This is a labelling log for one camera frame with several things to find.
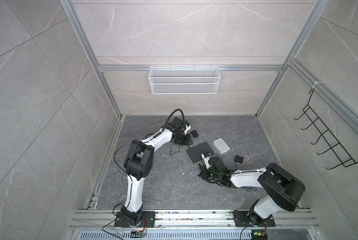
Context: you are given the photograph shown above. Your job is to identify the black ethernet cable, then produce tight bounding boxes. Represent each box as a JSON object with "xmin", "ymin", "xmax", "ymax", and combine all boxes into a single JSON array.
[{"xmin": 197, "ymin": 163, "xmax": 228, "ymax": 185}]

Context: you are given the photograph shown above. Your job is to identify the black power adapter with cord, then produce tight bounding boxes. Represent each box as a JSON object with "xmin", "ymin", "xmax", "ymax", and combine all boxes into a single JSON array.
[{"xmin": 169, "ymin": 129, "xmax": 199, "ymax": 157}]

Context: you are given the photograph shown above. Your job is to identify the dark grey network switch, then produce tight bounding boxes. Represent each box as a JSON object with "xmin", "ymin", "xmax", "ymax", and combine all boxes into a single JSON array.
[{"xmin": 187, "ymin": 142, "xmax": 215, "ymax": 163}]

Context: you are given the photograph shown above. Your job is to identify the white rectangular box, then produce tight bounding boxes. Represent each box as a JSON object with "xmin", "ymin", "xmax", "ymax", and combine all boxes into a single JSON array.
[{"xmin": 213, "ymin": 138, "xmax": 231, "ymax": 154}]

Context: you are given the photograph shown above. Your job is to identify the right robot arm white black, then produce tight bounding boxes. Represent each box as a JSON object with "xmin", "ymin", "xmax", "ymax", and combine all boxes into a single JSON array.
[{"xmin": 199, "ymin": 152, "xmax": 306, "ymax": 226}]

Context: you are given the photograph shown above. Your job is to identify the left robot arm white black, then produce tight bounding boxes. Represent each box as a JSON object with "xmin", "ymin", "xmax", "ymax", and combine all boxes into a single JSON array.
[{"xmin": 120, "ymin": 109, "xmax": 193, "ymax": 227}]

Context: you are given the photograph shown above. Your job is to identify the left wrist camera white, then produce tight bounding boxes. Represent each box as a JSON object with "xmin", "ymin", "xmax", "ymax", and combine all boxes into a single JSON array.
[{"xmin": 183, "ymin": 123, "xmax": 191, "ymax": 135}]

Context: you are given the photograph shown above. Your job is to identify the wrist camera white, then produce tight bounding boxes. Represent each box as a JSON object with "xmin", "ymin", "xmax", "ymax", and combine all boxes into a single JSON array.
[
  {"xmin": 183, "ymin": 123, "xmax": 191, "ymax": 135},
  {"xmin": 201, "ymin": 152, "xmax": 212, "ymax": 169}
]

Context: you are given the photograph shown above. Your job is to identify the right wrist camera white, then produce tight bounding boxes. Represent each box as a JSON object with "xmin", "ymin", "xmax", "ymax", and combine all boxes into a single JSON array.
[{"xmin": 201, "ymin": 152, "xmax": 212, "ymax": 169}]

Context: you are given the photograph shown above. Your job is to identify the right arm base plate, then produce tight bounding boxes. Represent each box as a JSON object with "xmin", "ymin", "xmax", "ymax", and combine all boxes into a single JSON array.
[{"xmin": 232, "ymin": 210, "xmax": 276, "ymax": 227}]

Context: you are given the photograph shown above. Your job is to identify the white wire mesh basket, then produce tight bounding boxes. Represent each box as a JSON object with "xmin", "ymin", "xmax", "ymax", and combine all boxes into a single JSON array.
[{"xmin": 148, "ymin": 67, "xmax": 221, "ymax": 95}]

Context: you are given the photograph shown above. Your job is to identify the grey cable bundle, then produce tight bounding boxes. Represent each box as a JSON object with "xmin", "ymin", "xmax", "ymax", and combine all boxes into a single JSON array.
[{"xmin": 115, "ymin": 167, "xmax": 161, "ymax": 203}]

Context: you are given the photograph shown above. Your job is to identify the aluminium frame rail front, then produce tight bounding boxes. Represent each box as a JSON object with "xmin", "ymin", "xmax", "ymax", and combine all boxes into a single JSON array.
[{"xmin": 69, "ymin": 209, "xmax": 319, "ymax": 231}]

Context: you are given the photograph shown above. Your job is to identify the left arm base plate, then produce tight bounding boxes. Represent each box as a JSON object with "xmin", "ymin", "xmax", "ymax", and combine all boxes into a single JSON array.
[{"xmin": 114, "ymin": 211, "xmax": 156, "ymax": 228}]

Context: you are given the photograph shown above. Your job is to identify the black wire hook rack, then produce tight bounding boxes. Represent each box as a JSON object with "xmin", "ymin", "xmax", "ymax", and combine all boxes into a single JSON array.
[{"xmin": 294, "ymin": 89, "xmax": 358, "ymax": 170}]

